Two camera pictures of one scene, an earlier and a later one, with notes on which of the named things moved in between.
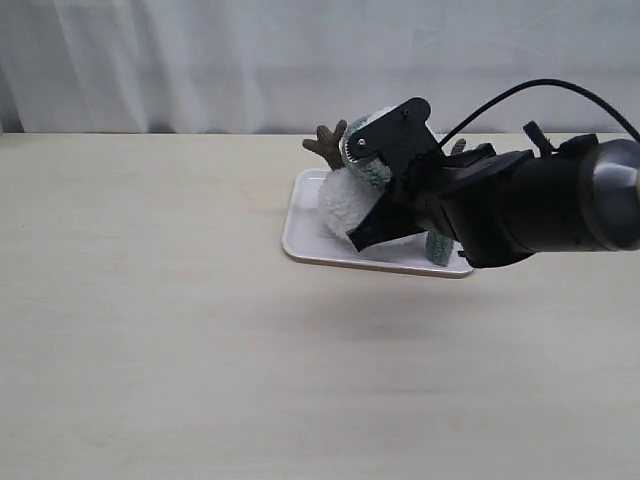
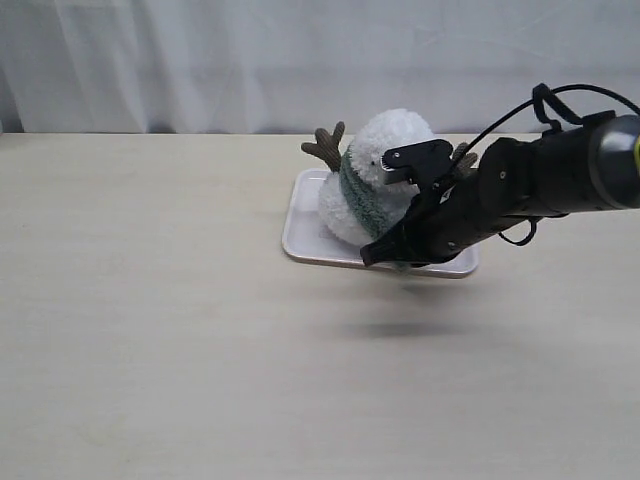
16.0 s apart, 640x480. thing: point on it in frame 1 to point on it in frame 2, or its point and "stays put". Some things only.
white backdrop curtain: x=291 y=66 stays put
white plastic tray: x=305 y=237 stays put
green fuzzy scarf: x=376 y=173 to x=381 y=217
